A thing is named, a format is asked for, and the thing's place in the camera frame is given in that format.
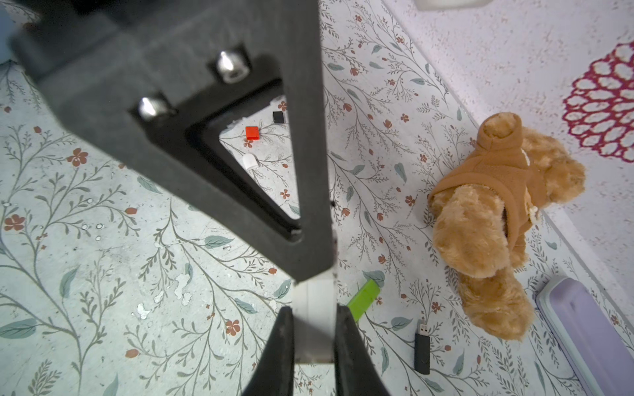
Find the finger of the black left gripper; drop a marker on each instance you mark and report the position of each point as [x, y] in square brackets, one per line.
[154, 84]

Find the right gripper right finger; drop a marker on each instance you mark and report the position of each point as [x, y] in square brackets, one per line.
[355, 374]

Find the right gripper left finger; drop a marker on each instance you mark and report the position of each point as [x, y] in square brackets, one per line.
[274, 374]

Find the green usb drive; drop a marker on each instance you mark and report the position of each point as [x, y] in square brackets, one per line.
[363, 299]

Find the white usb drive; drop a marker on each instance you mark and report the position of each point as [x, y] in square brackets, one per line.
[314, 309]

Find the black usb drive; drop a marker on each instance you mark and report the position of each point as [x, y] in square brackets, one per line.
[422, 349]

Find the small red usb cap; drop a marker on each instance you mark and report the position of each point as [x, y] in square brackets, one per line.
[252, 133]

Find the small white usb cap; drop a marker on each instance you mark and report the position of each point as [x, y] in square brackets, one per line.
[250, 161]

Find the small black usb cap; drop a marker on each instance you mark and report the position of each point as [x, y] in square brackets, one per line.
[278, 117]

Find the brown teddy bear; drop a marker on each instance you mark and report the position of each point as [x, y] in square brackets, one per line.
[483, 210]

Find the purple rectangular case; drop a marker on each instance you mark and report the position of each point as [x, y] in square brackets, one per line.
[594, 349]

